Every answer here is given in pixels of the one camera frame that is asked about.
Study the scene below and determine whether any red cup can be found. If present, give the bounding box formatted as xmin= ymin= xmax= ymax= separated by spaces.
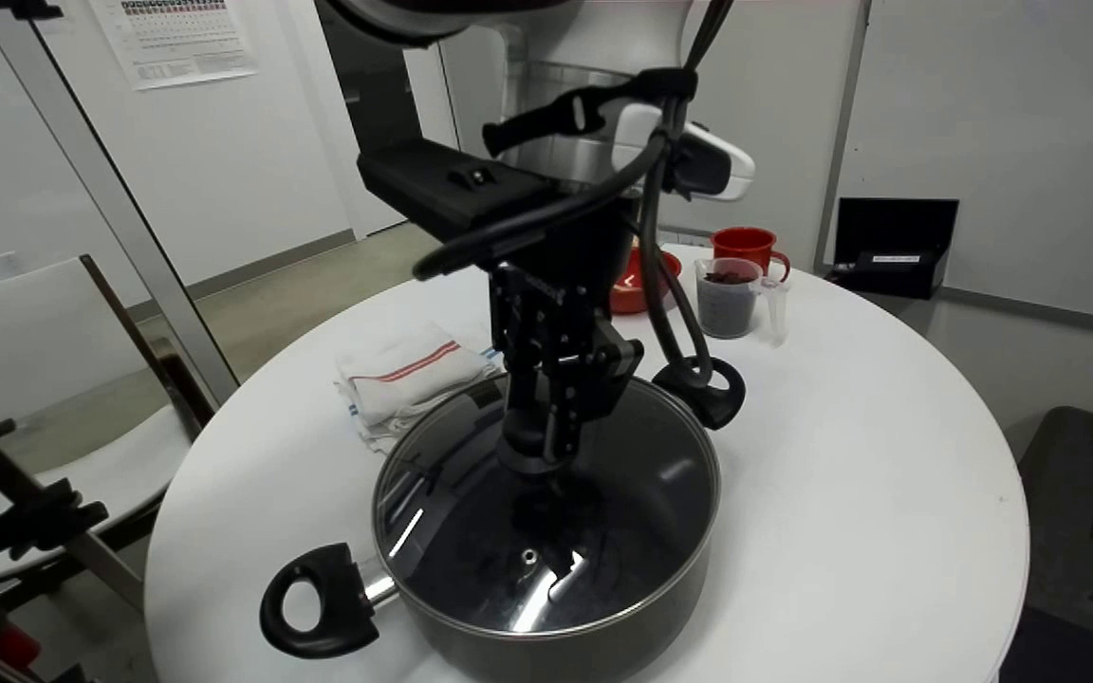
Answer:
xmin=710 ymin=223 xmax=795 ymax=289

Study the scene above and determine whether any white paper wall poster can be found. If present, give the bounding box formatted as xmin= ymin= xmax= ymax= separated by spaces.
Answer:
xmin=86 ymin=0 xmax=262 ymax=93

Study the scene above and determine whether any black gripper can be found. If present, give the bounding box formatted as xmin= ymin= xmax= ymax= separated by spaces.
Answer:
xmin=485 ymin=230 xmax=648 ymax=471

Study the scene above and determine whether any glass pot lid black knob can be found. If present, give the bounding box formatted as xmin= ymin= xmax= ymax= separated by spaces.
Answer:
xmin=371 ymin=374 xmax=653 ymax=636

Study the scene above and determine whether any grey metal pole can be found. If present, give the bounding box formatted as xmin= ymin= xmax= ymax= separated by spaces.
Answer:
xmin=0 ymin=2 xmax=247 ymax=408

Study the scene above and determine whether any red plastic bowl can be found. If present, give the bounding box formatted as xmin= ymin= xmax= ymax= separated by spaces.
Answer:
xmin=609 ymin=242 xmax=687 ymax=317

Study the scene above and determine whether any dark rectangular wall panel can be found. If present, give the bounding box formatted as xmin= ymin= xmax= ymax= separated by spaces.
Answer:
xmin=314 ymin=29 xmax=433 ymax=173

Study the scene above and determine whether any black box with slots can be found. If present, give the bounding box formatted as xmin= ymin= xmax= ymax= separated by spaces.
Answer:
xmin=1000 ymin=400 xmax=1093 ymax=683

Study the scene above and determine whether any black pot with two handles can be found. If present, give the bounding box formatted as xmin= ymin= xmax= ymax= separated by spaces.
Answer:
xmin=260 ymin=352 xmax=752 ymax=683

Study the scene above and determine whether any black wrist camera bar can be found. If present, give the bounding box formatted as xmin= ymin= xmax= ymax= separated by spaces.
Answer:
xmin=355 ymin=134 xmax=565 ymax=247

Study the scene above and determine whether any clear cup with dark contents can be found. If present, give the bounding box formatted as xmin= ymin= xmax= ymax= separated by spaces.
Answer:
xmin=696 ymin=255 xmax=795 ymax=344

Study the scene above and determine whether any white towel with red stripe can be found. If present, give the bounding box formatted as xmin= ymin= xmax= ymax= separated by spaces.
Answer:
xmin=333 ymin=330 xmax=508 ymax=456

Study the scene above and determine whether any white panel with wooden frame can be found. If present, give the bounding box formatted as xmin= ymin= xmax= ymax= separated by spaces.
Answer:
xmin=0 ymin=249 xmax=222 ymax=598

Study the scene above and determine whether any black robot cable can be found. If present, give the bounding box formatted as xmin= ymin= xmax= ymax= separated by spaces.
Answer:
xmin=410 ymin=0 xmax=743 ymax=385

